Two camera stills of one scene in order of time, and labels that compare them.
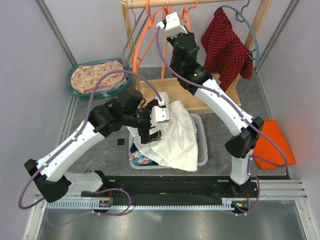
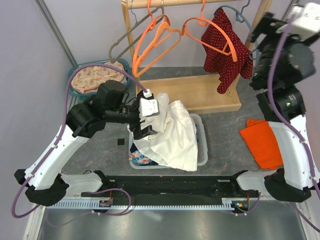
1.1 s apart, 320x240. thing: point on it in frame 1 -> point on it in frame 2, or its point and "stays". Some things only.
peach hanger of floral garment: (166, 9) -> (163, 31)
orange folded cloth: (265, 148) stays
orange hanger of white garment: (185, 15) -> (204, 22)
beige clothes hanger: (125, 5) -> (138, 25)
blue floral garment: (137, 156) stays
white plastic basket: (202, 152) stays
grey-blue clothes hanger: (239, 17) stays
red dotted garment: (224, 54) stays
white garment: (178, 148) stays
